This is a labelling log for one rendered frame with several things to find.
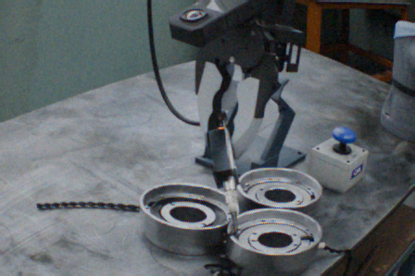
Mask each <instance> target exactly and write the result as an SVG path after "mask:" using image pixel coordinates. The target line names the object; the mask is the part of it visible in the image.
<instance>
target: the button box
mask: <svg viewBox="0 0 415 276"><path fill-rule="evenodd" d="M368 153H369V152H368V151H367V150H363V149H361V148H359V147H358V146H356V145H352V144H346V149H341V148H340V147H339V141H338V142H336V141H335V140H334V138H331V139H329V140H328V141H326V142H323V143H322V144H319V145H317V146H316V147H314V148H312V151H311V156H310V161H309V165H308V176H312V178H314V179H315V180H316V181H318V183H319V184H320V185H322V186H324V187H325V188H326V187H327V188H329V189H330V190H334V191H336V192H338V193H340V194H344V193H346V192H347V191H349V190H350V189H351V188H352V187H353V186H355V185H356V184H357V183H358V182H361V180H363V175H364V171H365V168H366V163H367V157H368Z"/></svg>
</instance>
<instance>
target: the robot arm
mask: <svg viewBox="0 0 415 276"><path fill-rule="evenodd" d="M295 6H296V0H200V1H199V2H198V3H195V4H194V5H191V6H190V7H187V8H186V9H185V10H183V11H181V12H180V13H178V14H176V15H175V16H173V17H172V18H169V21H168V23H169V26H170V36H171V39H174V40H178V41H180V42H182V43H186V44H189V45H193V46H196V47H199V48H200V49H199V51H198V55H197V57H196V62H195V95H196V103H197V112H198V117H199V122H200V126H201V131H202V134H203V138H204V142H205V146H206V147H207V148H210V142H209V139H208V137H209V134H208V131H212V130H217V128H218V125H217V116H218V115H219V114H220V113H221V111H226V110H228V109H230V108H231V107H233V106H234V105H235V103H236V102H237V101H238V103H239V106H238V112H237V114H236V116H235V118H234V120H233V124H234V131H233V136H232V138H231V140H230V141H231V145H232V149H233V156H234V159H239V158H240V157H241V156H242V155H243V154H244V153H245V152H246V151H247V149H248V148H249V147H250V145H251V144H252V143H253V141H254V139H255V137H256V136H257V135H258V132H260V130H262V129H264V128H267V127H269V126H270V125H271V124H272V123H273V122H274V121H275V120H276V119H277V115H278V106H277V104H276V103H274V102H273V101H272V100H271V98H272V95H273V93H274V92H275V90H276V85H277V83H278V80H279V76H278V75H279V72H283V68H284V62H287V64H286V72H294V73H297V72H298V69H299V67H298V65H299V61H300V60H299V58H300V56H301V54H300V53H301V49H302V48H301V45H302V40H303V34H304V33H303V32H301V31H297V30H294V29H293V28H292V26H293V20H294V14H295ZM394 39H395V46H394V48H395V50H394V61H393V62H394V64H393V76H392V85H391V89H390V92H389V95H388V96H387V98H386V101H385V102H384V106H383V109H382V114H381V124H382V126H383V128H385V129H386V130H387V131H388V132H390V133H391V134H393V135H394V136H396V137H398V138H399V139H402V140H405V141H408V142H411V143H415V23H410V22H406V21H401V20H400V21H399V22H398V23H397V24H396V31H395V36H394ZM294 43H298V49H297V52H296V53H297V55H296V63H295V62H293V63H291V61H292V59H291V56H292V54H293V52H292V51H293V47H294V46H293V44H294ZM288 44H289V46H290V48H289V51H288V53H289V55H288V54H286V51H287V49H286V48H287V45H288ZM234 64H235V65H238V66H241V70H242V72H243V73H250V76H251V77H249V78H247V79H246V80H242V81H241V82H238V84H237V86H236V87H237V88H236V87H235V86H234V85H233V73H234Z"/></svg>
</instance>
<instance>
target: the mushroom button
mask: <svg viewBox="0 0 415 276"><path fill-rule="evenodd" d="M332 137H333V138H334V140H335V141H336V142H338V141H339V147H340V148H341V149H346V144H352V143H354V142H355V141H356V134H355V133H354V131H352V130H349V129H348V128H345V127H339V128H333V132H332Z"/></svg>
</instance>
